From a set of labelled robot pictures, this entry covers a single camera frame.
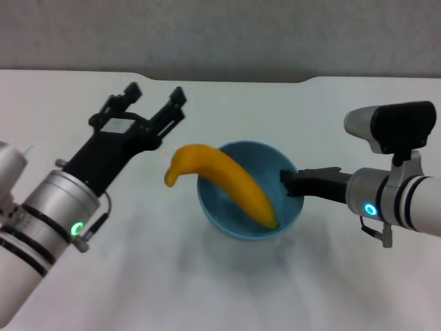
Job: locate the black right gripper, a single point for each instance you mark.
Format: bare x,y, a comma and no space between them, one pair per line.
324,184

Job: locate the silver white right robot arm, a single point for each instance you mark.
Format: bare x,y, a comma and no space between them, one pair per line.
406,203

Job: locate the blue bowl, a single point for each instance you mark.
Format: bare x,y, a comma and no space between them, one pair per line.
220,217

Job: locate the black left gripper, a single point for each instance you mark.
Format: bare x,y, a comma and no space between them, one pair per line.
110,148

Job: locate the left wrist camera housing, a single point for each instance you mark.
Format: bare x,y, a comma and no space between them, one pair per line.
10,165

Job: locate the yellow banana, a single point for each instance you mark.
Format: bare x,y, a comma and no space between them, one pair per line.
234,176

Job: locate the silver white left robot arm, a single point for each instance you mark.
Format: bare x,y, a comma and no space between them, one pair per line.
44,220

